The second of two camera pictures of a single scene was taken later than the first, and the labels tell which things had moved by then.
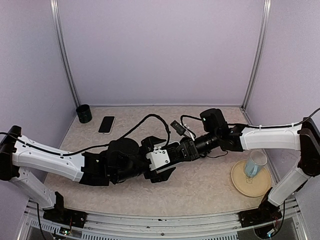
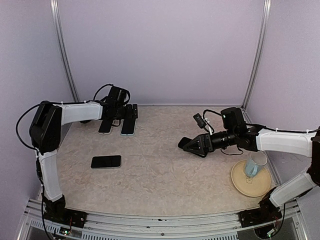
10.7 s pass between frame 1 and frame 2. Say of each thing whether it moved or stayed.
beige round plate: stayed
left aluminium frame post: stayed
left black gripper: moved
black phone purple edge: moved
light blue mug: stayed
